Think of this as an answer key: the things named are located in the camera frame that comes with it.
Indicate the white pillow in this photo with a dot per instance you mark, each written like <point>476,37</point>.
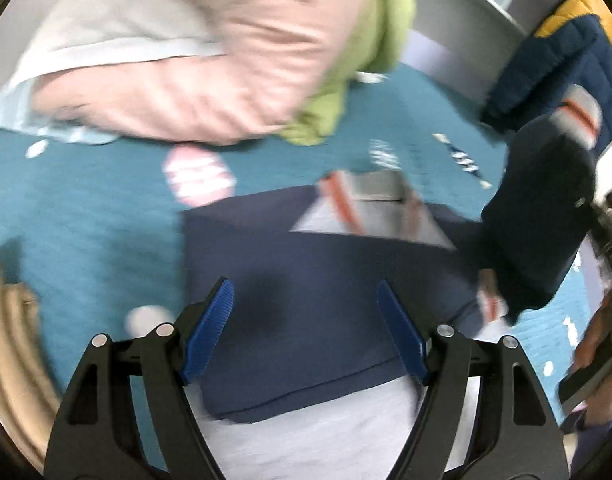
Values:
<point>83,33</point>

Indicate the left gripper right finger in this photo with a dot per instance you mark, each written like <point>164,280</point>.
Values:
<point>466,394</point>

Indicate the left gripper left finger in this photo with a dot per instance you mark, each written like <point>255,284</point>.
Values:
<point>96,435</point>

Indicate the teal quilted bedspread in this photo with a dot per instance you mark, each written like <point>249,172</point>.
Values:
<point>94,231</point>

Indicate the person's right hand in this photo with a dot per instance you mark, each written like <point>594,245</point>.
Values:
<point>599,403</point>

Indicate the grey and navy sweatshirt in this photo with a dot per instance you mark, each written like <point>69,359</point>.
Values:
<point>281,319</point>

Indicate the green blanket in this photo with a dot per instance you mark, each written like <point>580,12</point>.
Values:
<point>375,47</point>

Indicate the pink folded duvet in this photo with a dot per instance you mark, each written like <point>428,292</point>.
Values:
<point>274,75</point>

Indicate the tan folded garment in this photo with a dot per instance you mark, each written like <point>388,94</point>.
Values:
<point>28,398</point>

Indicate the navy and yellow quilted jacket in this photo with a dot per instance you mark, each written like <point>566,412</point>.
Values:
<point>571,46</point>

